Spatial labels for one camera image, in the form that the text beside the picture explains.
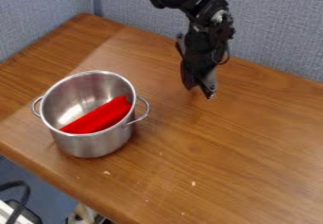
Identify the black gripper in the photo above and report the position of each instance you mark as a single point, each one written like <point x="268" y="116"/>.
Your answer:
<point x="201" y="50"/>

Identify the red block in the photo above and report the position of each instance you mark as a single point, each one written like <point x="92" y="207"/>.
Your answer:
<point x="101" y="118"/>

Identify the stainless steel pot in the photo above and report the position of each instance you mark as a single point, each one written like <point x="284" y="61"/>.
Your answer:
<point x="73" y="97"/>

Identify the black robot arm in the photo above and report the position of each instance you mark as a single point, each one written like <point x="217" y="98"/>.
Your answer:
<point x="208" y="15"/>

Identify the white black object under table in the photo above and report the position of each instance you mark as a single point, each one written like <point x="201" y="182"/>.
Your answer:
<point x="84" y="215"/>

